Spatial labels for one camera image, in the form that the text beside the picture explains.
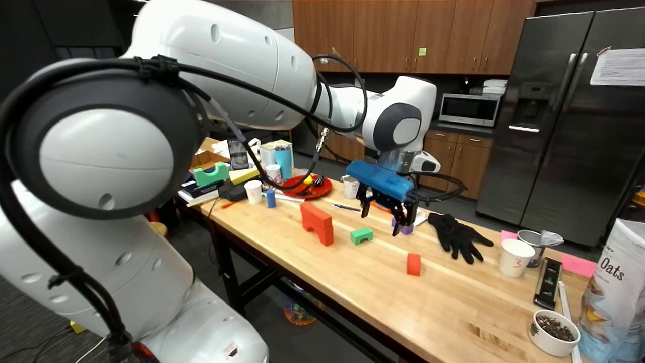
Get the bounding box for oats bag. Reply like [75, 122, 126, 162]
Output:
[581, 217, 645, 363]

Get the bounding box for black pen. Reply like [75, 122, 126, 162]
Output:
[333, 203, 360, 212]

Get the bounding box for white paper cup left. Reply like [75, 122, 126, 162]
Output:
[244, 179, 262, 203]

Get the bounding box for black phone remote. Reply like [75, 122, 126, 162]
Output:
[532, 258, 560, 309]

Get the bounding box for purple small block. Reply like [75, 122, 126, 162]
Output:
[397, 226, 414, 236]

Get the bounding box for teal tumbler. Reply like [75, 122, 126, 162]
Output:
[275, 140, 293, 181]

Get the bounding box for yellow wedge block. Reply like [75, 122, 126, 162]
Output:
[230, 168, 259, 186]

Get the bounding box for green foam block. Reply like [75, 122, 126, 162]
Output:
[192, 163, 230, 188]

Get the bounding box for green small block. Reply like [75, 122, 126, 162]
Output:
[348, 228, 375, 245]

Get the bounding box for stainless steel refrigerator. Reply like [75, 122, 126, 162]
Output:
[475, 5, 645, 245]

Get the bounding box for white bowl with food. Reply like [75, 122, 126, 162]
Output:
[529, 310, 581, 356]

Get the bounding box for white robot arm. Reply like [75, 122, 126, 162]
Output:
[0, 0, 437, 363]

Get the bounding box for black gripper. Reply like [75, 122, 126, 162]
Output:
[358, 184, 418, 236]

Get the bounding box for black glove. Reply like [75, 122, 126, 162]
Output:
[428, 213, 492, 264]

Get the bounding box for white paper cup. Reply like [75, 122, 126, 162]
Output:
[244, 179, 262, 203]
[500, 237, 534, 277]

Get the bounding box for small orange block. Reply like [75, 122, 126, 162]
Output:
[407, 254, 423, 275]

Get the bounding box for silver microwave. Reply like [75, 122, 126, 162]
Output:
[440, 92, 501, 128]

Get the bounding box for large orange arch block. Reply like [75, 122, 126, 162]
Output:
[300, 201, 334, 245]

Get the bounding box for red plate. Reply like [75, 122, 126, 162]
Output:
[282, 173, 333, 200]

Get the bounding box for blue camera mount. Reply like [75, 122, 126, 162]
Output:
[346, 162, 414, 201]

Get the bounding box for white mug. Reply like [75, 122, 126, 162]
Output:
[340, 175, 358, 198]

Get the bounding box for blue cylinder block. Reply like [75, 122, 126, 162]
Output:
[266, 189, 277, 208]

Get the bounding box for pink sticky pad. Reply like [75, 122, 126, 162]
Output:
[560, 254, 597, 277]

